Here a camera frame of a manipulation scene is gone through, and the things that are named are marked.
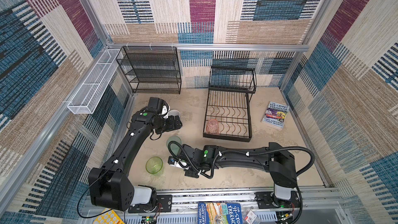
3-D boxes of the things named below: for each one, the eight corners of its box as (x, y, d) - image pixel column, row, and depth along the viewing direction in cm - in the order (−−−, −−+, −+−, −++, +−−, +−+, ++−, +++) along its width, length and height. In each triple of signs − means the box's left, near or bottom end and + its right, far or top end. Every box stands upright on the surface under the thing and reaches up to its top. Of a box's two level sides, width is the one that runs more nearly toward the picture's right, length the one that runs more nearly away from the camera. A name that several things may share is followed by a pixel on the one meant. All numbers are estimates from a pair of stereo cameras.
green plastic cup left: (149, 176, 83) (144, 170, 76) (151, 163, 88) (147, 156, 81) (164, 176, 83) (160, 170, 76) (165, 163, 88) (162, 156, 81)
